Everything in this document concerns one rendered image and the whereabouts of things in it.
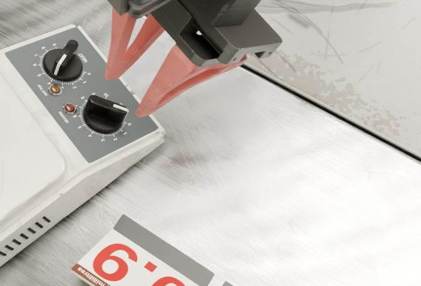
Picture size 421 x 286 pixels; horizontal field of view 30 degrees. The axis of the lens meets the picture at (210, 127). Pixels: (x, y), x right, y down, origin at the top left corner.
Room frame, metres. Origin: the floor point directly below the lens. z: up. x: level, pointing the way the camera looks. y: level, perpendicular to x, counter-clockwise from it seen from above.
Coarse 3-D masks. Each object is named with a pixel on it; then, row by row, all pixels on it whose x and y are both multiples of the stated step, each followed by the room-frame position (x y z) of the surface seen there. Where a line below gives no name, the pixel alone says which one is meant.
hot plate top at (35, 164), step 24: (0, 96) 0.22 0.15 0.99; (0, 120) 0.20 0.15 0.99; (24, 120) 0.20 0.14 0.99; (0, 144) 0.18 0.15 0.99; (24, 144) 0.18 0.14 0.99; (48, 144) 0.18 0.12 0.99; (0, 168) 0.16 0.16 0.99; (24, 168) 0.16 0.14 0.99; (48, 168) 0.16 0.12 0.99; (0, 192) 0.15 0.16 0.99; (24, 192) 0.14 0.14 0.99; (0, 216) 0.13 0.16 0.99
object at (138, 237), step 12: (120, 228) 0.12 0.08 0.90; (132, 228) 0.12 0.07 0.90; (144, 228) 0.12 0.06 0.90; (132, 240) 0.11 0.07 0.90; (144, 240) 0.11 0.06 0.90; (156, 240) 0.11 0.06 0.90; (144, 252) 0.10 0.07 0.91; (156, 252) 0.10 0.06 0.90; (168, 252) 0.10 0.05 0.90; (180, 252) 0.10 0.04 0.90; (168, 264) 0.09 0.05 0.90; (180, 264) 0.09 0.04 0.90; (192, 264) 0.09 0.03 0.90; (96, 276) 0.08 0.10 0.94; (180, 276) 0.08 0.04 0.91; (192, 276) 0.08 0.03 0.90; (204, 276) 0.08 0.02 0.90
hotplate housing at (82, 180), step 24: (72, 24) 0.30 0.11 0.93; (96, 48) 0.28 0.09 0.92; (0, 72) 0.25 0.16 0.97; (24, 96) 0.22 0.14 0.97; (48, 120) 0.20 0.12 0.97; (72, 144) 0.18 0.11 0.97; (144, 144) 0.18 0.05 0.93; (72, 168) 0.16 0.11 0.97; (96, 168) 0.16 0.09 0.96; (120, 168) 0.17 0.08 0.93; (48, 192) 0.15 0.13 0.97; (72, 192) 0.15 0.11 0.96; (96, 192) 0.15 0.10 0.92; (24, 216) 0.13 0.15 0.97; (48, 216) 0.13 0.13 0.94; (0, 240) 0.12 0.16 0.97; (24, 240) 0.12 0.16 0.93; (0, 264) 0.11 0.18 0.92
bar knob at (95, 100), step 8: (96, 96) 0.22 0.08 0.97; (88, 104) 0.21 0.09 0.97; (96, 104) 0.21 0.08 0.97; (104, 104) 0.21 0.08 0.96; (112, 104) 0.21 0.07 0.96; (120, 104) 0.21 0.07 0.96; (88, 112) 0.21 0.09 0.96; (96, 112) 0.21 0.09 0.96; (104, 112) 0.21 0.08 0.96; (112, 112) 0.20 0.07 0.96; (120, 112) 0.20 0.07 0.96; (88, 120) 0.20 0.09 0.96; (96, 120) 0.20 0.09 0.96; (104, 120) 0.20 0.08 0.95; (112, 120) 0.20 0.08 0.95; (120, 120) 0.20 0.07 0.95; (96, 128) 0.19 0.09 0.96; (104, 128) 0.19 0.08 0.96; (112, 128) 0.19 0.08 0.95
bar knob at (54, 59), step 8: (72, 40) 0.27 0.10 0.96; (56, 48) 0.27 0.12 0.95; (64, 48) 0.26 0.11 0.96; (72, 48) 0.26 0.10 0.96; (48, 56) 0.26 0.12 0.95; (56, 56) 0.26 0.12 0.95; (64, 56) 0.25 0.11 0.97; (72, 56) 0.26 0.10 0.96; (48, 64) 0.25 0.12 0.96; (56, 64) 0.25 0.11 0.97; (64, 64) 0.25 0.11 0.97; (72, 64) 0.25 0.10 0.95; (80, 64) 0.25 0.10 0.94; (48, 72) 0.25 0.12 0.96; (56, 72) 0.24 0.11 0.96; (64, 72) 0.25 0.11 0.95; (72, 72) 0.25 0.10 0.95; (80, 72) 0.25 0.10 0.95; (64, 80) 0.24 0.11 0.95
